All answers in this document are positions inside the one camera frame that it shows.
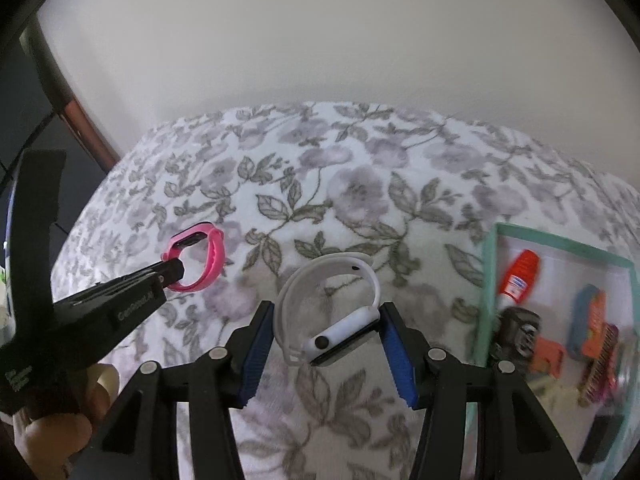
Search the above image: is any pink fitness band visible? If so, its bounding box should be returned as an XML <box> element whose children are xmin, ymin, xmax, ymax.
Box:
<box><xmin>160</xmin><ymin>221</ymin><xmax>226</xmax><ymax>293</ymax></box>

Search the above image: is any black toy car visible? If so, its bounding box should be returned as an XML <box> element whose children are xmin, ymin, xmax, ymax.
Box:
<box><xmin>487</xmin><ymin>307</ymin><xmax>543</xmax><ymax>376</ymax></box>

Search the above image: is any red and white small bottle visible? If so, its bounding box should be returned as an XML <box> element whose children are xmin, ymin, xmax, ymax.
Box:
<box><xmin>495</xmin><ymin>249</ymin><xmax>542</xmax><ymax>311</ymax></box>

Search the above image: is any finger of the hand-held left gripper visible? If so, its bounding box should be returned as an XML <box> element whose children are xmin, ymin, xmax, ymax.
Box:
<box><xmin>7</xmin><ymin>149</ymin><xmax>68</xmax><ymax>346</ymax></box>
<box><xmin>50</xmin><ymin>257</ymin><xmax>187</xmax><ymax>361</ymax></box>

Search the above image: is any black power adapter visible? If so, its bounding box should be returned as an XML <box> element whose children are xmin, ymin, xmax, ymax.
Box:
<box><xmin>577</xmin><ymin>412</ymin><xmax>626</xmax><ymax>466</ymax></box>

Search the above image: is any pink and blue card holder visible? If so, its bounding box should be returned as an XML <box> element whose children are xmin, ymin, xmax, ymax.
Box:
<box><xmin>530</xmin><ymin>337</ymin><xmax>567</xmax><ymax>378</ymax></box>

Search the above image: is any mint green tray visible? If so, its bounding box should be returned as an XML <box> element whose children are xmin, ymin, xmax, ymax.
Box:
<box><xmin>467</xmin><ymin>222</ymin><xmax>636</xmax><ymax>480</ymax></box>

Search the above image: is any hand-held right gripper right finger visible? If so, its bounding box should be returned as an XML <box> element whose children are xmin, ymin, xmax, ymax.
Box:
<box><xmin>377</xmin><ymin>301</ymin><xmax>583</xmax><ymax>480</ymax></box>

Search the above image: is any white smartwatch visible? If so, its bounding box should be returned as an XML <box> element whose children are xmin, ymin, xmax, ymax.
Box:
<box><xmin>272</xmin><ymin>252</ymin><xmax>383</xmax><ymax>367</ymax></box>

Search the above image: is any person's left hand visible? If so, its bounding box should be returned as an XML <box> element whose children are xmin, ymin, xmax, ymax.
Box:
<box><xmin>10</xmin><ymin>362</ymin><xmax>121</xmax><ymax>480</ymax></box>

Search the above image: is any gold patterned rectangular case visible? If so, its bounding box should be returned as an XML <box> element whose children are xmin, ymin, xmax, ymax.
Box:
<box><xmin>577</xmin><ymin>324</ymin><xmax>621</xmax><ymax>406</ymax></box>

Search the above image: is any blue and orange small box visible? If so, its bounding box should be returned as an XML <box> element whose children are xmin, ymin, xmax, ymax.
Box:
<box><xmin>567</xmin><ymin>284</ymin><xmax>608</xmax><ymax>358</ymax></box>

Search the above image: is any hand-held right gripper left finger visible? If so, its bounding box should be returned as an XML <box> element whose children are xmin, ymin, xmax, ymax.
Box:
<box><xmin>72</xmin><ymin>300</ymin><xmax>277</xmax><ymax>480</ymax></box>

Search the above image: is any floral grey white blanket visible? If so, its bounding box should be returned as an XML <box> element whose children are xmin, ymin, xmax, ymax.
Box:
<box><xmin>50</xmin><ymin>101</ymin><xmax>640</xmax><ymax>480</ymax></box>

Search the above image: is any brown wooden frame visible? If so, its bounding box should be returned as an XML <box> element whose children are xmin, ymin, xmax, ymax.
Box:
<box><xmin>22</xmin><ymin>15</ymin><xmax>121</xmax><ymax>173</ymax></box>

